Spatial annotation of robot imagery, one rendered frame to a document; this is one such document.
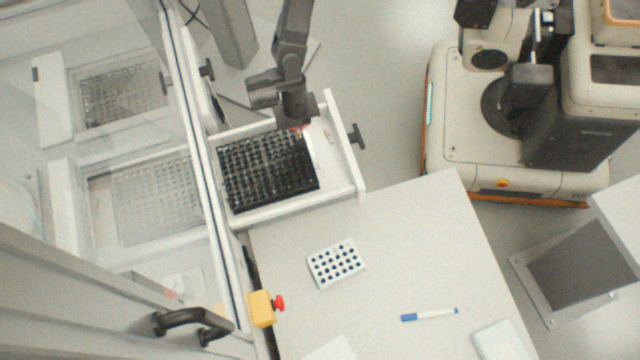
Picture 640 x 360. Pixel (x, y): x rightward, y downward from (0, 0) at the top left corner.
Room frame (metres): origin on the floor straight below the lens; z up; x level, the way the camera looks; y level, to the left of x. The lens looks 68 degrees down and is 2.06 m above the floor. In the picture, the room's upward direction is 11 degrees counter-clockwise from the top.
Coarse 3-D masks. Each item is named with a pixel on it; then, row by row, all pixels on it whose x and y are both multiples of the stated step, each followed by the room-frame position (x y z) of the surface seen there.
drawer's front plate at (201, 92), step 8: (184, 32) 0.95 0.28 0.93; (184, 40) 0.93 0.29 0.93; (192, 40) 0.96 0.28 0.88; (192, 48) 0.90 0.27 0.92; (192, 56) 0.87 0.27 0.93; (192, 64) 0.84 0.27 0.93; (192, 72) 0.82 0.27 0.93; (200, 80) 0.80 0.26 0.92; (200, 88) 0.77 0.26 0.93; (200, 96) 0.74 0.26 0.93; (200, 104) 0.72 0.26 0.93; (208, 104) 0.74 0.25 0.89; (208, 112) 0.70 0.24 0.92; (208, 120) 0.69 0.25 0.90; (216, 128) 0.69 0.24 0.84
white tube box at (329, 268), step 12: (348, 240) 0.33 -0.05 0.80; (324, 252) 0.31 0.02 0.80; (336, 252) 0.31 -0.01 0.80; (348, 252) 0.30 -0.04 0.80; (312, 264) 0.29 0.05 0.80; (324, 264) 0.29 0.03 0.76; (336, 264) 0.28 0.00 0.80; (348, 264) 0.27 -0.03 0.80; (360, 264) 0.27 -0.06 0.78; (324, 276) 0.25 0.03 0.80; (336, 276) 0.25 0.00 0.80; (348, 276) 0.25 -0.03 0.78; (324, 288) 0.23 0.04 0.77
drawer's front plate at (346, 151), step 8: (328, 96) 0.67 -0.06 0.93; (328, 104) 0.65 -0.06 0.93; (328, 112) 0.66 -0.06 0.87; (336, 112) 0.62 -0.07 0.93; (336, 120) 0.60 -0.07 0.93; (336, 128) 0.58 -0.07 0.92; (336, 136) 0.59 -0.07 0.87; (344, 136) 0.55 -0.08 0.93; (344, 144) 0.53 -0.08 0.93; (344, 152) 0.52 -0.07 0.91; (352, 152) 0.51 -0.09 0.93; (344, 160) 0.52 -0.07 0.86; (352, 160) 0.49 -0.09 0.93; (352, 168) 0.47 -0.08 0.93; (352, 176) 0.46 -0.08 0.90; (360, 176) 0.44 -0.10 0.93; (352, 184) 0.46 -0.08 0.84; (360, 184) 0.42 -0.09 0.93; (360, 192) 0.41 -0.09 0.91; (360, 200) 0.41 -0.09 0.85
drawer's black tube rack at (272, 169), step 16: (256, 144) 0.61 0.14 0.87; (272, 144) 0.60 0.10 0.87; (288, 144) 0.59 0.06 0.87; (304, 144) 0.58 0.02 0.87; (224, 160) 0.56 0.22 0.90; (240, 160) 0.56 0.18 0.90; (256, 160) 0.55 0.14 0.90; (272, 160) 0.54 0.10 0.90; (288, 160) 0.53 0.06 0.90; (304, 160) 0.52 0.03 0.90; (224, 176) 0.52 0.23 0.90; (240, 176) 0.52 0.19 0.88; (256, 176) 0.52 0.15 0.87; (272, 176) 0.50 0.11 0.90; (288, 176) 0.49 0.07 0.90; (304, 176) 0.48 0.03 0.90; (240, 192) 0.47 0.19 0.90; (256, 192) 0.46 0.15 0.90; (272, 192) 0.46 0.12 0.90; (288, 192) 0.45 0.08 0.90; (304, 192) 0.45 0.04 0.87; (240, 208) 0.44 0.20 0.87; (256, 208) 0.44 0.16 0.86
